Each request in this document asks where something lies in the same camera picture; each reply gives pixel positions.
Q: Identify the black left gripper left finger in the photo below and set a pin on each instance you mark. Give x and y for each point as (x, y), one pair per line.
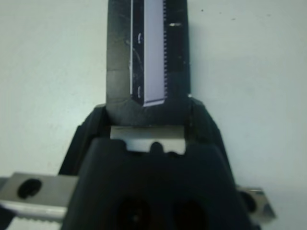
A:
(82, 141)

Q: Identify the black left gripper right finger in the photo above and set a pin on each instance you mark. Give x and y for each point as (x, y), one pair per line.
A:
(206, 124)

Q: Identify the black box lid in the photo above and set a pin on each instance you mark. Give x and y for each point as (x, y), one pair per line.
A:
(148, 60)

